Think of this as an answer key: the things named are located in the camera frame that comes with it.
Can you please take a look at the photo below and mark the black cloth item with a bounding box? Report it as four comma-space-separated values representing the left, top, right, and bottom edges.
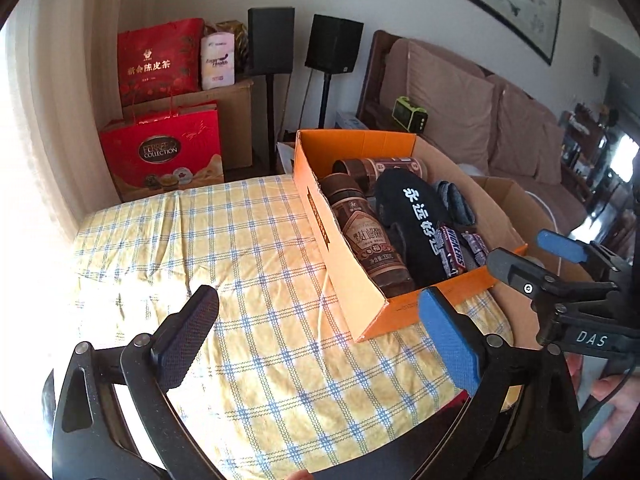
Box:
374, 168, 451, 288

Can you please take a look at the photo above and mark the Snickers bar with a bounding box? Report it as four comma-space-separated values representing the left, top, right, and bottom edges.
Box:
460, 231, 489, 266
435, 224, 468, 278

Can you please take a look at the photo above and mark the light grey knitted sock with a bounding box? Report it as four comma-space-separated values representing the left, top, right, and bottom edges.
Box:
434, 180, 476, 228

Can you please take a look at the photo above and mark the person's right hand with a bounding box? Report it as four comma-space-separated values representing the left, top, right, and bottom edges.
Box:
565, 353, 639, 460

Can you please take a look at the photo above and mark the yellow plaid bed sheet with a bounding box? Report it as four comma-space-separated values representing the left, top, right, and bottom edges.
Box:
75, 176, 458, 479

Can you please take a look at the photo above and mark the orange fresh fruit cardboard box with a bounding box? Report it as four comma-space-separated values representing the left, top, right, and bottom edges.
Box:
294, 129, 527, 341

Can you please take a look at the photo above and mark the brown sofa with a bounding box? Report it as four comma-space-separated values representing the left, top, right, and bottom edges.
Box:
357, 30, 587, 234

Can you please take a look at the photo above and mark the brown jar near box front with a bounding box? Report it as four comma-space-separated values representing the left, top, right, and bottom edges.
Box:
320, 174, 416, 298

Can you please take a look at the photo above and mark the red Ferrero Collection gift bag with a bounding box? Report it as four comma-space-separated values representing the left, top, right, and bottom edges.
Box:
99, 101, 224, 202

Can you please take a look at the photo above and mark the brown jar at box back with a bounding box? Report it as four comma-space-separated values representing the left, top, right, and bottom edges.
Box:
332, 157, 427, 197

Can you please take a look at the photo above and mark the green portable radio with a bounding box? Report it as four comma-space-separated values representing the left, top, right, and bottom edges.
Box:
392, 96, 428, 134

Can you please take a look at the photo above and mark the brown cardboard box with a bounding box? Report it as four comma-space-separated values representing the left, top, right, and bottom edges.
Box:
122, 79, 254, 169

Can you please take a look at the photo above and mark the red Chinese tea gift bag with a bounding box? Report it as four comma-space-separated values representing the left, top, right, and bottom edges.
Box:
117, 18, 204, 107

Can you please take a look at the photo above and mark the white pink tissue pack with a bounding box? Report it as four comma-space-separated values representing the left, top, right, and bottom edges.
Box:
201, 32, 235, 90

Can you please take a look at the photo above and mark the right black speaker on stand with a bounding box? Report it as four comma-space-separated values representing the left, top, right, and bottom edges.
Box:
305, 14, 364, 129

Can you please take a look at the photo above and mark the black speaker on stand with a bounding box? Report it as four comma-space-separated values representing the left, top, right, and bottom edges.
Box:
247, 6, 295, 172
305, 14, 364, 129

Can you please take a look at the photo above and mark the left black speaker on stand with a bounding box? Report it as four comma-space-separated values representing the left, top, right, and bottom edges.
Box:
247, 6, 295, 172

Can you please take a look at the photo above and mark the white box with cables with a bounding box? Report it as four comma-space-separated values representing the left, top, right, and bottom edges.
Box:
277, 142, 295, 174

